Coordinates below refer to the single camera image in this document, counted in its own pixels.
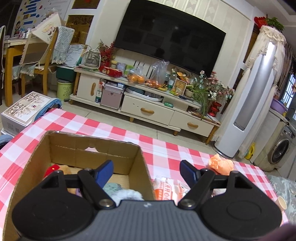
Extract red checkered tablecloth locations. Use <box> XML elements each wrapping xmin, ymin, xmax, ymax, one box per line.
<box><xmin>0</xmin><ymin>108</ymin><xmax>290</xmax><ymax>232</ymax></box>

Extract orange plush toy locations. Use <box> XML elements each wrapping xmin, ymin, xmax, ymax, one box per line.
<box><xmin>208</xmin><ymin>154</ymin><xmax>234</xmax><ymax>176</ymax></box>

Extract black television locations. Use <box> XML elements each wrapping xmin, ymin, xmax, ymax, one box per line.
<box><xmin>114</xmin><ymin>1</ymin><xmax>226</xmax><ymax>75</ymax></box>

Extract white printed carton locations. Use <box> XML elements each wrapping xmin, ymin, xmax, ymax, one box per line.
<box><xmin>1</xmin><ymin>91</ymin><xmax>53</xmax><ymax>136</ymax></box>

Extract purple plastic basin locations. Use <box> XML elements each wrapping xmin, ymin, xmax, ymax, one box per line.
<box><xmin>270</xmin><ymin>98</ymin><xmax>287</xmax><ymax>115</ymax></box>

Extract bag of oranges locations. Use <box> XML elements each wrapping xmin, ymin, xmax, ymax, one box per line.
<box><xmin>127</xmin><ymin>66</ymin><xmax>146</xmax><ymax>84</ymax></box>

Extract cardboard box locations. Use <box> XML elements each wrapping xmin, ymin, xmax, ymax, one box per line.
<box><xmin>1</xmin><ymin>131</ymin><xmax>155</xmax><ymax>240</ymax></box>

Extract light blue fuzzy slipper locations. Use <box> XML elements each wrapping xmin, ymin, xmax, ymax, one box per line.
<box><xmin>110</xmin><ymin>189</ymin><xmax>144</xmax><ymax>206</ymax></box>

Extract orange tissue pack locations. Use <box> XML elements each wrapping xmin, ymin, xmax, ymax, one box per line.
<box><xmin>153</xmin><ymin>176</ymin><xmax>190</xmax><ymax>205</ymax></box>

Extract cream tv cabinet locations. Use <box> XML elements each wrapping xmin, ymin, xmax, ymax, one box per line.
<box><xmin>70</xmin><ymin>68</ymin><xmax>220</xmax><ymax>143</ymax></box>

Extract capybara plush strawberry hood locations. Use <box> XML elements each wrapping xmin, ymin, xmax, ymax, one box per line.
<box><xmin>43</xmin><ymin>163</ymin><xmax>79</xmax><ymax>195</ymax></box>

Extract wooden chair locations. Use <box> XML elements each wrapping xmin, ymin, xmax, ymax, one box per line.
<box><xmin>0</xmin><ymin>25</ymin><xmax>75</xmax><ymax>107</ymax></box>

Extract white paper cup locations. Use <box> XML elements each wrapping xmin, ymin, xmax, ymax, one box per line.
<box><xmin>276</xmin><ymin>196</ymin><xmax>287</xmax><ymax>211</ymax></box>

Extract teal knitted slipper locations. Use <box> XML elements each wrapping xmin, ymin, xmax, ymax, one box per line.
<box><xmin>103</xmin><ymin>183</ymin><xmax>122</xmax><ymax>195</ymax></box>

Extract potted flower plant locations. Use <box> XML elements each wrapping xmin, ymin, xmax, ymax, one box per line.
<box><xmin>186</xmin><ymin>70</ymin><xmax>235</xmax><ymax>116</ymax></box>

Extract white standing air conditioner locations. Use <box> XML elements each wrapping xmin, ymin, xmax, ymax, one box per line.
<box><xmin>212</xmin><ymin>26</ymin><xmax>286</xmax><ymax>158</ymax></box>

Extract green trash bin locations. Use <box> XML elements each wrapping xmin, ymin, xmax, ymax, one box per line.
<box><xmin>57</xmin><ymin>79</ymin><xmax>74</xmax><ymax>101</ymax></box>

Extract framed certificate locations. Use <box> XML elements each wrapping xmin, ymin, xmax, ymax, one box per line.
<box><xmin>172</xmin><ymin>79</ymin><xmax>187</xmax><ymax>96</ymax></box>

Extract red vase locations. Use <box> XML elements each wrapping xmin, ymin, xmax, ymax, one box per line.
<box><xmin>208</xmin><ymin>101</ymin><xmax>222</xmax><ymax>117</ymax></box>

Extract red gift box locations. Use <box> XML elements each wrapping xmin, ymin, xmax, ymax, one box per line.
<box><xmin>101</xmin><ymin>66</ymin><xmax>122</xmax><ymax>78</ymax></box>

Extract silver washing machine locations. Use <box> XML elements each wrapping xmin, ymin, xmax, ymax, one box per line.
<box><xmin>250</xmin><ymin>109</ymin><xmax>295</xmax><ymax>172</ymax></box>

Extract pink storage box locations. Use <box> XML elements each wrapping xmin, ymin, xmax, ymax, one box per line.
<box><xmin>100</xmin><ymin>83</ymin><xmax>124</xmax><ymax>109</ymax></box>

